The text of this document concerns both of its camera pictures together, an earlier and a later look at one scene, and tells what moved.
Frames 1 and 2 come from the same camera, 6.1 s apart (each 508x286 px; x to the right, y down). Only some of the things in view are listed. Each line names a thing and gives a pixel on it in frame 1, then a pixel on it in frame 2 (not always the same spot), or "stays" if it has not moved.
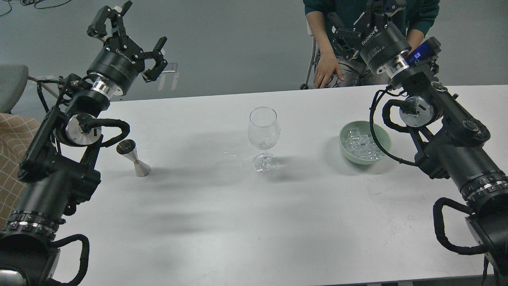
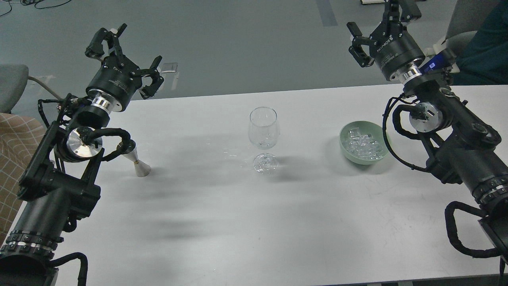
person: (333, 66) to (485, 60)
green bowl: (357, 143) stays
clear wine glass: (264, 130) stays
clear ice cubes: (361, 146) stays
